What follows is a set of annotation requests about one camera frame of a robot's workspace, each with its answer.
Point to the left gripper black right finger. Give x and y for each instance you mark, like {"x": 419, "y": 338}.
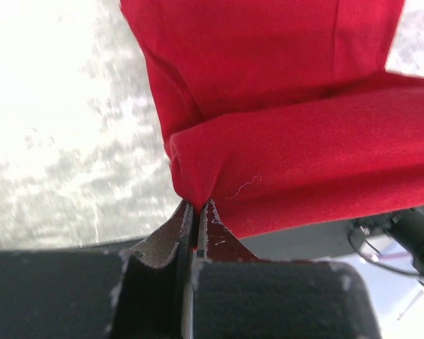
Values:
{"x": 237, "y": 295}

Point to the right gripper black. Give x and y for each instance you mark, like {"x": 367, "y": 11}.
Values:
{"x": 405, "y": 227}

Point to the red t-shirt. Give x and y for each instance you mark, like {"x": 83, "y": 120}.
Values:
{"x": 282, "y": 112}

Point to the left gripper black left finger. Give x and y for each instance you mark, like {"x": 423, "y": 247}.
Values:
{"x": 121, "y": 291}

